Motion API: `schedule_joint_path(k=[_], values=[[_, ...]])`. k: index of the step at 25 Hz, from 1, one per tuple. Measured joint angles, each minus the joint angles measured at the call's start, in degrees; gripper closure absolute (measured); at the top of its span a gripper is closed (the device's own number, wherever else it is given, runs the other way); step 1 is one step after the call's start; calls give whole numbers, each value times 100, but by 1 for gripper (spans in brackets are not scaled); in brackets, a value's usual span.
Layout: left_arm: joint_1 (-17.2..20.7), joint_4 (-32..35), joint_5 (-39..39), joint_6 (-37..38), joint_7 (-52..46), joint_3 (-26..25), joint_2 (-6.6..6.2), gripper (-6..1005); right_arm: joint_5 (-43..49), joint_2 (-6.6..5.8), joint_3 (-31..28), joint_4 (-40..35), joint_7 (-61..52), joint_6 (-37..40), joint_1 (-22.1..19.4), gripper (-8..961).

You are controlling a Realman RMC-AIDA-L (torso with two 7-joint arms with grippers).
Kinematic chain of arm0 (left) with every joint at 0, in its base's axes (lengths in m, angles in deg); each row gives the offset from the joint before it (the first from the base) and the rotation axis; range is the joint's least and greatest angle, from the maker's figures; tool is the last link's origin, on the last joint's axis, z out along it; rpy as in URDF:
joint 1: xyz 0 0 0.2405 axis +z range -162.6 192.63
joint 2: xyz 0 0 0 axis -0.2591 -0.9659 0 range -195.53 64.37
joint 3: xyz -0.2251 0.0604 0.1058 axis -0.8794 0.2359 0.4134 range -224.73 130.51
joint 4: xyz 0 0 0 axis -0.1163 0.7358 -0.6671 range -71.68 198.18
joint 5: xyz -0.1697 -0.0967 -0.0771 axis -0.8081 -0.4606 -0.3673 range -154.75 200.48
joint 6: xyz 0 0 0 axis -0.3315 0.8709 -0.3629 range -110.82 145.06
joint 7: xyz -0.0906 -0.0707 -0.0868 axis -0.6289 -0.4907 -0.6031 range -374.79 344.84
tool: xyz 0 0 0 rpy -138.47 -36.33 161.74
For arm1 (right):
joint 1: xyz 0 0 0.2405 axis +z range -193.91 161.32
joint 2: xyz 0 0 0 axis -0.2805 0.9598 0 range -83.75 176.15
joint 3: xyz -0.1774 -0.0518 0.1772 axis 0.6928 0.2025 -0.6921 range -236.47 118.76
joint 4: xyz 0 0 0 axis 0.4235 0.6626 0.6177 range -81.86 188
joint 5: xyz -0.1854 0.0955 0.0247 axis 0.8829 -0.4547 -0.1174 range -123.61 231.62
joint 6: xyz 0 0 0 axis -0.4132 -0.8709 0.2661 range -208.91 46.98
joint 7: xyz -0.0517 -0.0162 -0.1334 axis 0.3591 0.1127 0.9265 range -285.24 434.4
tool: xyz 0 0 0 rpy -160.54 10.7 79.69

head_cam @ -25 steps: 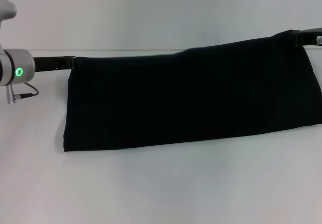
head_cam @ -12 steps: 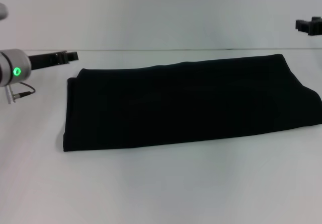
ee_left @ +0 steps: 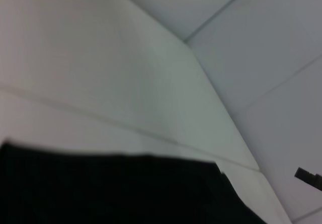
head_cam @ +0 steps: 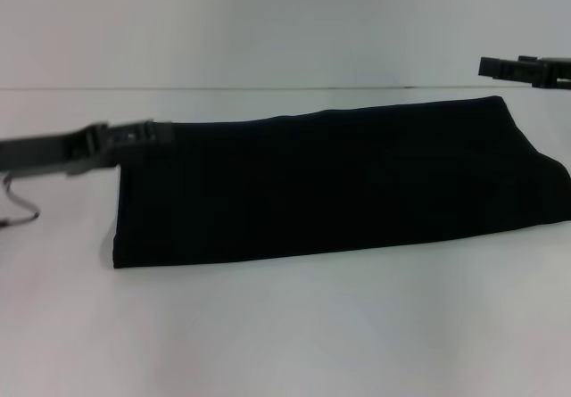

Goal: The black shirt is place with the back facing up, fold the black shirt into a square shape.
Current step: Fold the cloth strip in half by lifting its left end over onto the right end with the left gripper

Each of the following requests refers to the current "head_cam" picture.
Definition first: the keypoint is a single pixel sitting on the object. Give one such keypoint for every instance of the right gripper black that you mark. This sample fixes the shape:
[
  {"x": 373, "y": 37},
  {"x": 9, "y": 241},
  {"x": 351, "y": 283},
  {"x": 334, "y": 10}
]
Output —
[{"x": 555, "y": 73}]

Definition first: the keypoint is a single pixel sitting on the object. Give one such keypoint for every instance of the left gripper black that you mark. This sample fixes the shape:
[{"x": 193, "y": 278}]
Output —
[{"x": 44, "y": 154}]

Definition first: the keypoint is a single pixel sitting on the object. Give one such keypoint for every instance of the black t-shirt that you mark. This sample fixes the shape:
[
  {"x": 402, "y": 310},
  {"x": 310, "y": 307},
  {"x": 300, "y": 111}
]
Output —
[{"x": 334, "y": 183}]

